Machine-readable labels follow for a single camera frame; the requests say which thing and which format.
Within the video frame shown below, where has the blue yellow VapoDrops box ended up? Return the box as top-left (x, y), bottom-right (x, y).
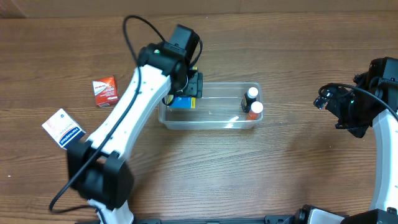
top-left (165, 95), bottom-right (196, 109)

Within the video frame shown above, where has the dark bottle white cap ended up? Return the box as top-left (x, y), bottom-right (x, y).
top-left (241, 87), bottom-right (259, 113)

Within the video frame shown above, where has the orange bottle white cap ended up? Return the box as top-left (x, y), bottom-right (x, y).
top-left (246, 101), bottom-right (264, 120)

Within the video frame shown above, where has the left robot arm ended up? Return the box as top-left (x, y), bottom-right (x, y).
top-left (67, 25), bottom-right (203, 223)

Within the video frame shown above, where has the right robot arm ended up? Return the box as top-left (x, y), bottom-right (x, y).
top-left (286, 57), bottom-right (397, 224)

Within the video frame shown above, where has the clear plastic container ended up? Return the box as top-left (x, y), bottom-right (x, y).
top-left (158, 82), bottom-right (264, 130)

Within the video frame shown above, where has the red cardboard box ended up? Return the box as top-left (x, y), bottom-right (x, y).
top-left (92, 76), bottom-right (119, 108)

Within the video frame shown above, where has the white and navy box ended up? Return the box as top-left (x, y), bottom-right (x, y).
top-left (42, 108), bottom-right (86, 149)

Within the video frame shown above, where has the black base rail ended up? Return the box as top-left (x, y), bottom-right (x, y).
top-left (133, 215), bottom-right (294, 224)

